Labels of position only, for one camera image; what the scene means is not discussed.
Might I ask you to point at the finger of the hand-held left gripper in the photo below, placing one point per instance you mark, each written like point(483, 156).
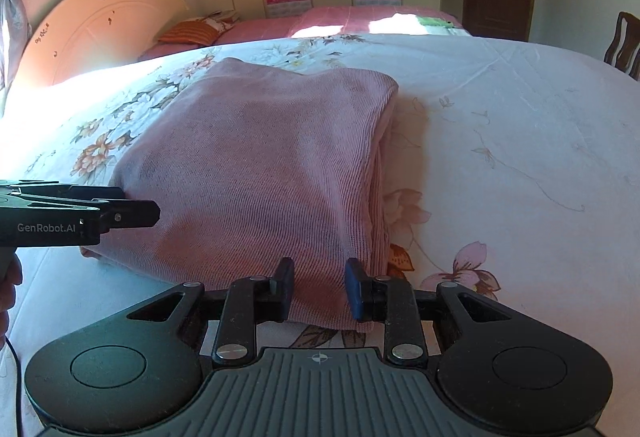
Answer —
point(90, 193)
point(132, 213)

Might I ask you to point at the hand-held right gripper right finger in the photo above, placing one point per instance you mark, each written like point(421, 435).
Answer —
point(352, 289)

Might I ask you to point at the pink checked bed sheet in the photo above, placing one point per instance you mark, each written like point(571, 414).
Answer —
point(325, 19)

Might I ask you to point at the wooden headboard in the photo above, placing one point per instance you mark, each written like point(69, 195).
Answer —
point(100, 17)

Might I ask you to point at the person's left hand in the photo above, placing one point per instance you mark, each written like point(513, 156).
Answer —
point(7, 297)

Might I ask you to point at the striped pillow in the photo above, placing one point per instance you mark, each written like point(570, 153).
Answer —
point(192, 32)

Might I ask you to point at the dark wooden chair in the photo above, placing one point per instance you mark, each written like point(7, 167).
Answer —
point(622, 42)

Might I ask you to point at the green cloth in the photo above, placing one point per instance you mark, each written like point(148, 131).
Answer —
point(437, 22)

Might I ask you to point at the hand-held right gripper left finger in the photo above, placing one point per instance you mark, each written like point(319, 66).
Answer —
point(288, 284)

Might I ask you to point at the pink sweater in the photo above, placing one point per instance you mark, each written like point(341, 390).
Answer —
point(260, 167)

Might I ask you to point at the floral bed blanket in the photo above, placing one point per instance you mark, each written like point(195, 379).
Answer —
point(500, 142)

